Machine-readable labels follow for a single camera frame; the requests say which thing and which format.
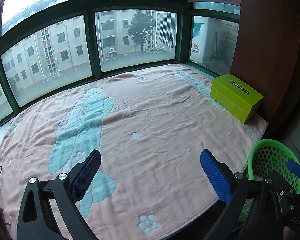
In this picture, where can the pink printed blanket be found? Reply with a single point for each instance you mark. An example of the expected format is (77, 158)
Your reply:
(152, 120)

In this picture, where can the beige apartment building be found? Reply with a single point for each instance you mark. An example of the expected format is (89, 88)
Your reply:
(62, 45)

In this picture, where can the white louvred shutter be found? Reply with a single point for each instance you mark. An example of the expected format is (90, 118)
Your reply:
(166, 30)

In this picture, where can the brown wooden cabinet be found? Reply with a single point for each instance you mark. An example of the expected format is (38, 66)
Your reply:
(265, 42)

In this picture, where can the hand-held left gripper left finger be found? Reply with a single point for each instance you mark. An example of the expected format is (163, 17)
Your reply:
(86, 175)

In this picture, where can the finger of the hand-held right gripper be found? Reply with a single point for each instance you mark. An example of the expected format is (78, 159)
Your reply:
(296, 168)

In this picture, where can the green tree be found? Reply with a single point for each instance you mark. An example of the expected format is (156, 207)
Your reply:
(140, 27)

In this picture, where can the green cardboard box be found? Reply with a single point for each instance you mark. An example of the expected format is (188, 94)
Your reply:
(236, 97)

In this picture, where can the dark green window frame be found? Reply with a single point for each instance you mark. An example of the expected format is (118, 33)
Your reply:
(92, 45)

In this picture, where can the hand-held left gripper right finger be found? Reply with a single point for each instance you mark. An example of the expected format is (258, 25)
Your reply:
(215, 177)

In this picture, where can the white outdoor air conditioner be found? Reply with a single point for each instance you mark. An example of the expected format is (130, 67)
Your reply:
(202, 45)

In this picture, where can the green mesh plastic basket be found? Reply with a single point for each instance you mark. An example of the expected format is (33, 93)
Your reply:
(265, 155)

